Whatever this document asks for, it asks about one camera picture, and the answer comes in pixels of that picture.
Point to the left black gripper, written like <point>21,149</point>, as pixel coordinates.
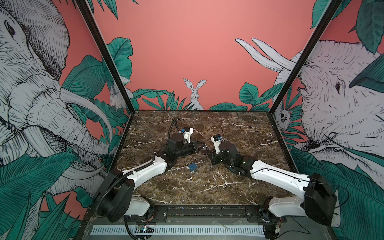
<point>194,146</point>

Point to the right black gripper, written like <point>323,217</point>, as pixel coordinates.
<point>214,158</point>

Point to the blue padlock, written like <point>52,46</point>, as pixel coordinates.
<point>193,167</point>

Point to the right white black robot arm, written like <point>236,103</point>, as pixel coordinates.
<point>313,196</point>

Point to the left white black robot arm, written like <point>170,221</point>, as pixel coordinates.
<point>115,197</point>

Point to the small green circuit board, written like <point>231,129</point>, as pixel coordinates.
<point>145,230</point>

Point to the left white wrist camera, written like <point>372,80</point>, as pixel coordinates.
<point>187,132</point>

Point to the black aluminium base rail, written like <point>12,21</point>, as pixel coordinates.
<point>163,213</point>

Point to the white ventilated cable duct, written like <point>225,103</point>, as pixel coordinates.
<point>179,230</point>

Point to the right black frame post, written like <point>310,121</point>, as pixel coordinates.
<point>317,33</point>

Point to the black frame post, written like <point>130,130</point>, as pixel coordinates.
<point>98,38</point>
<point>317,33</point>

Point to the left black frame post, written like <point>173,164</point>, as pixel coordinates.
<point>98,38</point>

